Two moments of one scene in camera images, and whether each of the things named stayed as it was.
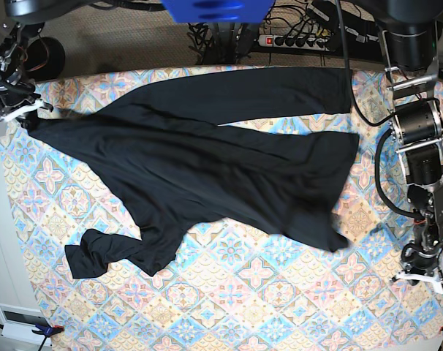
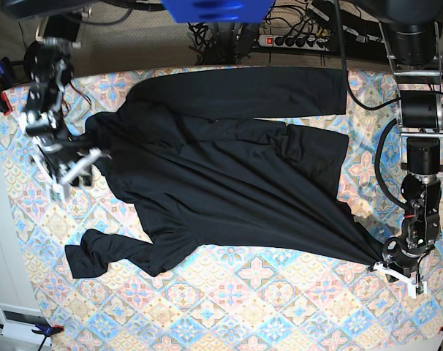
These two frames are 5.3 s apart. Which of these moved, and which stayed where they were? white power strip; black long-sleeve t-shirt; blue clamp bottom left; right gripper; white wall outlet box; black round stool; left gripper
Moved: right gripper; black long-sleeve t-shirt; left gripper
Stayed: white wall outlet box; blue clamp bottom left; black round stool; white power strip
